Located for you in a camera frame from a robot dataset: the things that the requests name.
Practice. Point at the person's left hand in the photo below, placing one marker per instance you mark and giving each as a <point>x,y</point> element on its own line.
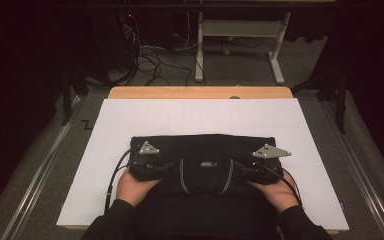
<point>133,190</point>

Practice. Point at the black stand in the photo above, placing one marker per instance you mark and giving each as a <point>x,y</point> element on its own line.
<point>67,96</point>
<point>340,100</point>

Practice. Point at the white metal desk frame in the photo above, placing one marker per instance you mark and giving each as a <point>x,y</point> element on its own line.
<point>240,28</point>

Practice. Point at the person's right hand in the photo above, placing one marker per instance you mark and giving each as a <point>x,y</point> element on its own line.
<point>280,195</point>

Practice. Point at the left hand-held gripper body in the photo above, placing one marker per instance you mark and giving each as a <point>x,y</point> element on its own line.
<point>146,163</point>

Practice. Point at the black knit vest grey trim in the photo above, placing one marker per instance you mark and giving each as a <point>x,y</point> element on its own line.
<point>206,150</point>

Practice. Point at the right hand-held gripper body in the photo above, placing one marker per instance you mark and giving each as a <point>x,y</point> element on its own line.
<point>266,170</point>

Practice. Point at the metal floor rail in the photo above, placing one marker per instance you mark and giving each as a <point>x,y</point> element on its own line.
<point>360,170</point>
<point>40,170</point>

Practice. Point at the yellow-green tennis ball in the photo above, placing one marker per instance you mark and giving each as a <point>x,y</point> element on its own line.
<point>226,52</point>
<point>229,38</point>

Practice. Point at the wooden table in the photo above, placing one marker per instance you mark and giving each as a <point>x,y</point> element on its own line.
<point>166,92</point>

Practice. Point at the white board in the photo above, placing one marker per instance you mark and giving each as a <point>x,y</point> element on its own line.
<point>120,120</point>

